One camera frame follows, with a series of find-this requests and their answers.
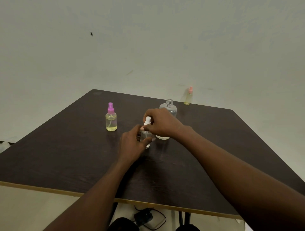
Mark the person's right hand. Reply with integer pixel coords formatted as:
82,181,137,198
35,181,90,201
140,108,186,139

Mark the person's left hand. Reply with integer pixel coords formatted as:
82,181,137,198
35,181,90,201
118,124,153,165

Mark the small clear spray bottle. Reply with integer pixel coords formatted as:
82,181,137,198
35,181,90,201
140,130,153,149

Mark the person's left forearm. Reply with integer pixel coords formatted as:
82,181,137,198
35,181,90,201
44,158,134,231

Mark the person's right forearm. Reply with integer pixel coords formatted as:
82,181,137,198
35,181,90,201
176,126,305,231

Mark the large clear open bottle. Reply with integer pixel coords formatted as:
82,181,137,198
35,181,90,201
156,99,178,140

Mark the purple-capped yellow spray bottle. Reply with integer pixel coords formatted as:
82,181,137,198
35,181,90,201
105,102,118,132

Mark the pink-capped yellow spray bottle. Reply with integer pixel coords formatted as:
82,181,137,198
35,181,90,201
184,87,193,106

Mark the black power adapter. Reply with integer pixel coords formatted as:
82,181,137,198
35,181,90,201
134,208,153,227

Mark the black cable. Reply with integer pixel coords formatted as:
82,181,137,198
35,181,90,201
134,205,167,231

